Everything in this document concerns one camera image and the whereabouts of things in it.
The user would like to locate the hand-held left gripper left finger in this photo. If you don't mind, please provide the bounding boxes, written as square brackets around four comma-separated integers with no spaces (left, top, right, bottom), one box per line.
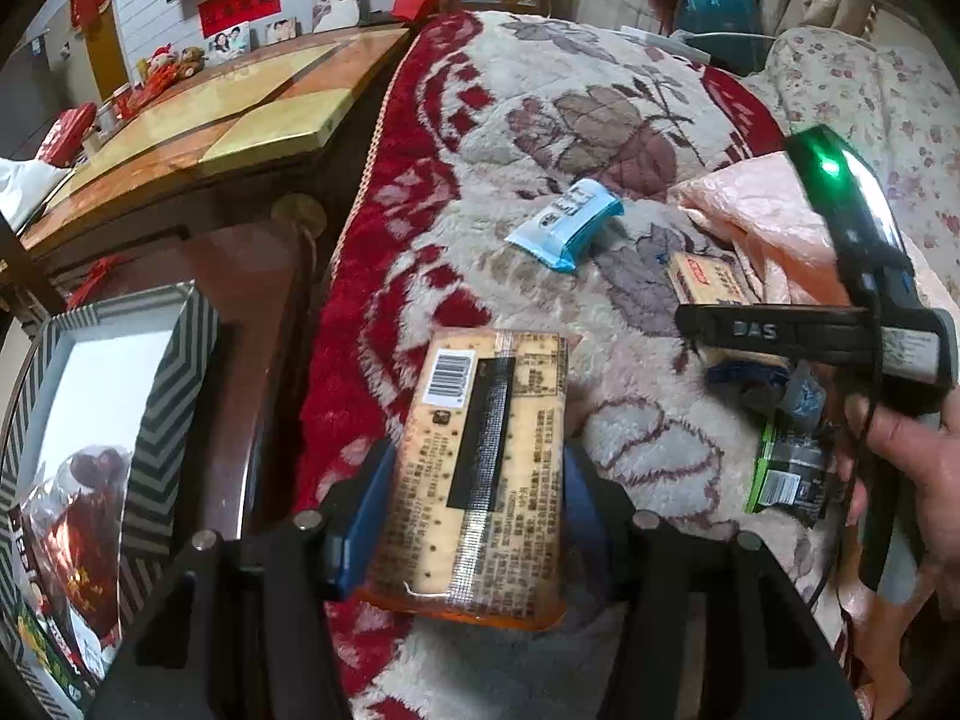
[90,441,397,720]

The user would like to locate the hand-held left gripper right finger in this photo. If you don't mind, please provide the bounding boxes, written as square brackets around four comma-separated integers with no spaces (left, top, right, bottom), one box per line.
[559,450,863,720]

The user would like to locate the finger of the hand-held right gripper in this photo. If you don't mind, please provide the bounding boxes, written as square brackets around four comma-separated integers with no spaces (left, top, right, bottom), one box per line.
[675,302,875,361]

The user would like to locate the orange cracker packet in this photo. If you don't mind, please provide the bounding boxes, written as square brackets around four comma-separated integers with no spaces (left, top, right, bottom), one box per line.
[352,327,572,629]

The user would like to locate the grey chevron cardboard box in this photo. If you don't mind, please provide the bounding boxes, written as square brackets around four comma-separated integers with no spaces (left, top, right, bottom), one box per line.
[0,281,224,720]

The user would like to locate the clear bag of red dates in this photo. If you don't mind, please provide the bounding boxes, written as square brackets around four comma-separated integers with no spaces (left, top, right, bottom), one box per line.
[21,445,134,653]

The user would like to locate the person's right hand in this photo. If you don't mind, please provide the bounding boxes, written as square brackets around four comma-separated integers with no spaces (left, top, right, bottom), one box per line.
[836,390,960,691]

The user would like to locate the small blue snack packet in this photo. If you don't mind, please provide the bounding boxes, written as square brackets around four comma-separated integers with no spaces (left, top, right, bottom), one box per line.
[705,358,827,422]

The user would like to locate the small beige cracker packet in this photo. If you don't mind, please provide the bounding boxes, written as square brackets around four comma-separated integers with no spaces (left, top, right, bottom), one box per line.
[665,250,760,310]

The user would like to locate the pink quilt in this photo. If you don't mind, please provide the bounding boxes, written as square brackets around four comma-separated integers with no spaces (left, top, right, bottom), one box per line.
[666,150,960,720]

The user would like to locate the floral sofa cover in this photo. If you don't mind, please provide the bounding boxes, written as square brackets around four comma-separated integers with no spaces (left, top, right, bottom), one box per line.
[763,25,960,287]

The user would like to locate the green and black snack packet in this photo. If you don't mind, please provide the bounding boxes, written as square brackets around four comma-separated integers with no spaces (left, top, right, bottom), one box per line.
[745,418,837,530]

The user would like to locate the blue and white snack packet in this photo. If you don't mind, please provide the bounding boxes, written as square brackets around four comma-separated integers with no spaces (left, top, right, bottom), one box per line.
[503,178,626,273]

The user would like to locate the dark glass side table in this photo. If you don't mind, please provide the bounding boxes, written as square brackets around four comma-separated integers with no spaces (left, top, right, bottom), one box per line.
[0,229,327,541]

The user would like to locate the wooden table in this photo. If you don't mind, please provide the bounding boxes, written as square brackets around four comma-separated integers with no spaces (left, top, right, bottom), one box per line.
[16,25,415,275]

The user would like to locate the white plastic bag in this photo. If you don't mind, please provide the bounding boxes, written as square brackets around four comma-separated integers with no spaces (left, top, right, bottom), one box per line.
[0,156,70,232]

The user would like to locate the red gift box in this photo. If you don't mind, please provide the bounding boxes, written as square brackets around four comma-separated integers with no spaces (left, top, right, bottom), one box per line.
[37,106,99,167]

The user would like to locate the plush toys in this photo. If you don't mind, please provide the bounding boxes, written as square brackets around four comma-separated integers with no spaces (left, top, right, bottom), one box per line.
[135,45,208,92]

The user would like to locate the small framed couple photo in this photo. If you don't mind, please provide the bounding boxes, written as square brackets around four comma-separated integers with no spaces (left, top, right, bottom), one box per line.
[205,23,251,65]

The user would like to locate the large wedding photo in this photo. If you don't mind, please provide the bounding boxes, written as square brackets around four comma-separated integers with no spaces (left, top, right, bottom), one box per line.
[310,0,369,35]

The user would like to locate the red wall banner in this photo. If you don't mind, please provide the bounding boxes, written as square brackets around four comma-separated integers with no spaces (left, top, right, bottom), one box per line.
[197,0,281,36]

